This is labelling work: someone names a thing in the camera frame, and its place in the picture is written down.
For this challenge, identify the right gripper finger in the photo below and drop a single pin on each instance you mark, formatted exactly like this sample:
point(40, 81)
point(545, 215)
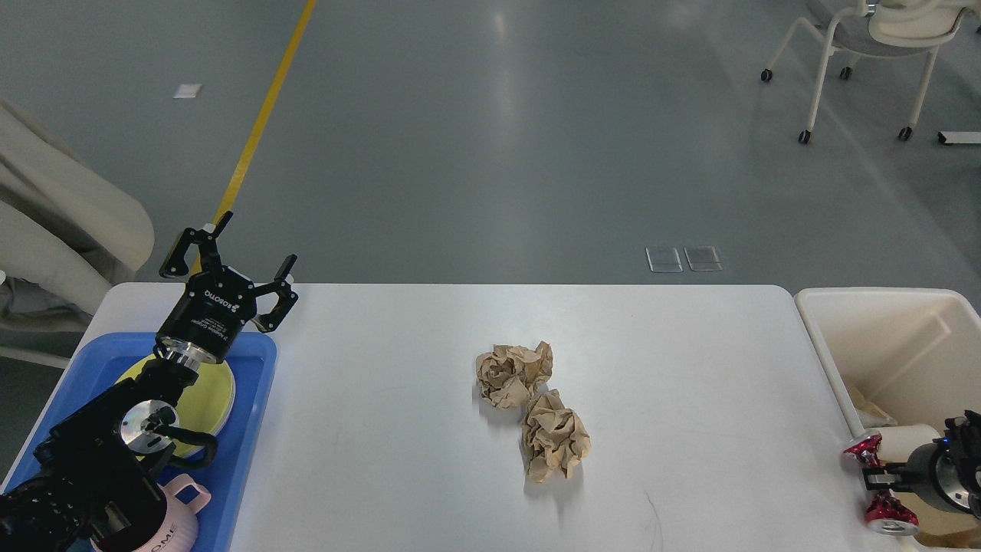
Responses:
point(895, 477)

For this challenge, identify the pink ceramic mug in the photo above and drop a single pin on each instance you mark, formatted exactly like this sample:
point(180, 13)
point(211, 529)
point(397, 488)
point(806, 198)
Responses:
point(176, 529)

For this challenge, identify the crushed red can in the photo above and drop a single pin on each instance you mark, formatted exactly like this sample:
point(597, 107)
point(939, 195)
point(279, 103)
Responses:
point(885, 514)

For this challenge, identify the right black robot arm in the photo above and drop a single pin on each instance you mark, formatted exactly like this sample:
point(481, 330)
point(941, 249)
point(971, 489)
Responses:
point(960, 441)

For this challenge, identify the white office chair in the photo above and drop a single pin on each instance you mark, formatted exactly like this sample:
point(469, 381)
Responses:
point(875, 29)

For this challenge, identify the brown paper ball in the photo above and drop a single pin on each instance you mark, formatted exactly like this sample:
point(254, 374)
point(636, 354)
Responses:
point(554, 438)
point(510, 376)

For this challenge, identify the yellow plastic plate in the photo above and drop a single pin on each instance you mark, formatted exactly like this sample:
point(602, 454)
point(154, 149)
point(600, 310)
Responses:
point(204, 407)

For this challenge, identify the white plastic bin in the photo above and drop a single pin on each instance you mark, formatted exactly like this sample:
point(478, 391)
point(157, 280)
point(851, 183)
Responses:
point(912, 351)

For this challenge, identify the right floor socket plate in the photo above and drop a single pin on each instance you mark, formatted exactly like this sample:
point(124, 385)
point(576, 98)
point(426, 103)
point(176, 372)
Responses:
point(703, 258)

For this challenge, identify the white floor bar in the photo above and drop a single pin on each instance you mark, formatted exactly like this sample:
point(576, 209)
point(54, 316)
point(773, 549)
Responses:
point(959, 137)

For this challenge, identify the white paper cup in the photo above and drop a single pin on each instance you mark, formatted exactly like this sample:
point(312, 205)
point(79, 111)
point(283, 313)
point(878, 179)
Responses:
point(898, 442)

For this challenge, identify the floor socket plate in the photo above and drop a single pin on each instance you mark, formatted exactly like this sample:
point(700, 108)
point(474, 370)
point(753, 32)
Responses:
point(703, 258)
point(664, 260)

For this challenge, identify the large brown paper bag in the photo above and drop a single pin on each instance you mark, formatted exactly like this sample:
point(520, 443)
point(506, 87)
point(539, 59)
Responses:
point(937, 528)

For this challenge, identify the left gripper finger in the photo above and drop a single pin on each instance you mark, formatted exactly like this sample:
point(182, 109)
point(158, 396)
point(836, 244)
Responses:
point(212, 271)
point(280, 286)

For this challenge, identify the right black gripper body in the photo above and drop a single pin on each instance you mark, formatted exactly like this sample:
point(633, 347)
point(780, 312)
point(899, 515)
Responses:
point(930, 476)

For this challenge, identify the left floor socket plate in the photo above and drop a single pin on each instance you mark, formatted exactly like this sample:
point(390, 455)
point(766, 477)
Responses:
point(664, 260)

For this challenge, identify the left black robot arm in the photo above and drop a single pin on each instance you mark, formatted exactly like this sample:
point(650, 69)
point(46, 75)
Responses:
point(111, 470)

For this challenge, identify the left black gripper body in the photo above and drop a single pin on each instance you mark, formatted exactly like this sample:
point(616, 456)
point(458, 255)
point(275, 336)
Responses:
point(210, 314)

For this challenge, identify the beige fabric cover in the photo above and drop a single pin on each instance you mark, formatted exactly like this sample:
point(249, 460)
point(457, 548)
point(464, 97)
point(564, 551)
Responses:
point(68, 235)

